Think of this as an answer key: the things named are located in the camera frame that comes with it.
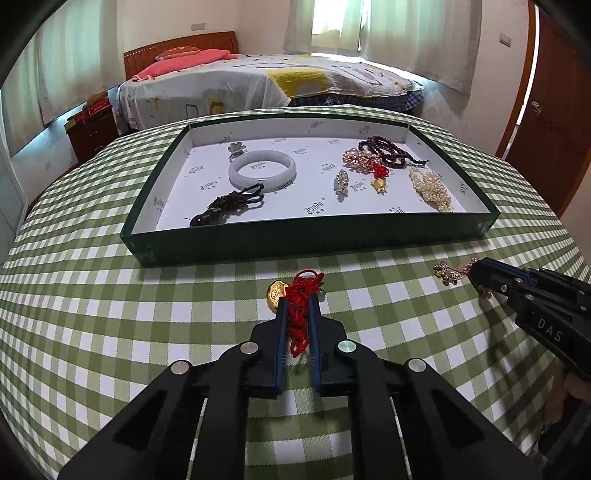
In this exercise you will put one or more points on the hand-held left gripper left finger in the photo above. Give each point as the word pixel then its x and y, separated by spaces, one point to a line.
pixel 281 337

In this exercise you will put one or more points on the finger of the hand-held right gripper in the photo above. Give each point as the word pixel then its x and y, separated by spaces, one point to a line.
pixel 498 270
pixel 501 290

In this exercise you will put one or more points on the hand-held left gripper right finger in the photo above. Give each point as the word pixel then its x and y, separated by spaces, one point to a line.
pixel 315 341

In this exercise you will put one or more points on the green shallow box tray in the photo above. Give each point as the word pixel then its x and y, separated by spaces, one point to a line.
pixel 277 240

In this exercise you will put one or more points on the small gold charm red knot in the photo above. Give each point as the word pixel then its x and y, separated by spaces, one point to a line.
pixel 379 186

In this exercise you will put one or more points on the pale jade bangle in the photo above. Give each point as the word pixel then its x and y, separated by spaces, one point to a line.
pixel 262 183

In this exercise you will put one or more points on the oval rhinestone brooch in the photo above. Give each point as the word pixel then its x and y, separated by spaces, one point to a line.
pixel 341 183

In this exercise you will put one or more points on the person's right hand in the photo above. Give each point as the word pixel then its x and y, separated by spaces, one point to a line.
pixel 577 390

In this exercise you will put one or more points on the brown wooden door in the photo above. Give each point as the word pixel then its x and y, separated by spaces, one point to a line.
pixel 554 115

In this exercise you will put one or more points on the green checked tablecloth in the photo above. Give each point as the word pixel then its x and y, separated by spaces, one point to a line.
pixel 115 323

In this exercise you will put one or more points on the small silver brooch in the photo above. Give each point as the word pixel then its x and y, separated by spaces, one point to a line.
pixel 236 148

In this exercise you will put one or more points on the blue plaid mattress cover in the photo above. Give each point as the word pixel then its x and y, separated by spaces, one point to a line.
pixel 360 100

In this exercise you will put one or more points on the wide white curtain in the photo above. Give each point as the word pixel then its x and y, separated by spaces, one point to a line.
pixel 425 41

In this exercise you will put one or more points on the printed white bedsheet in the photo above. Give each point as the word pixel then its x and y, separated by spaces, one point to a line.
pixel 221 87

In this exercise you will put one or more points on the dark wooden nightstand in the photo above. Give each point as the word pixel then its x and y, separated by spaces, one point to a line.
pixel 92 136

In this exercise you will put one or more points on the pink blanket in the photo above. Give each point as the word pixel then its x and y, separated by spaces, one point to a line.
pixel 184 64

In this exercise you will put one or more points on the red box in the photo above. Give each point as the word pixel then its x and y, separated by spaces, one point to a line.
pixel 94 110

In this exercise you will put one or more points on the narrow white curtain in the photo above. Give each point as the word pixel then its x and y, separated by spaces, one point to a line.
pixel 332 23

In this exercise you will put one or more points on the brown plush toy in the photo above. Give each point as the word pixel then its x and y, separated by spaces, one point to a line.
pixel 98 97

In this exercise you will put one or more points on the embroidered pillow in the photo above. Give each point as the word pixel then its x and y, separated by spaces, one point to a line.
pixel 178 52

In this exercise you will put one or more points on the pale blue wardrobe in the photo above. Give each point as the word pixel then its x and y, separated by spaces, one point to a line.
pixel 10 198

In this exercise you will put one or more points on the wooden bed headboard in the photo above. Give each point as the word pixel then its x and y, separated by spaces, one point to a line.
pixel 138 55

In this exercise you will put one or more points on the long white curtain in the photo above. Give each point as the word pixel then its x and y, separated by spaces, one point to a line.
pixel 60 60

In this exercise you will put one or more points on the white light switch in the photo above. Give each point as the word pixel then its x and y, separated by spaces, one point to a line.
pixel 506 39

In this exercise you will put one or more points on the wall outlet plate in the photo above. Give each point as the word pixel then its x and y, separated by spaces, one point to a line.
pixel 197 26

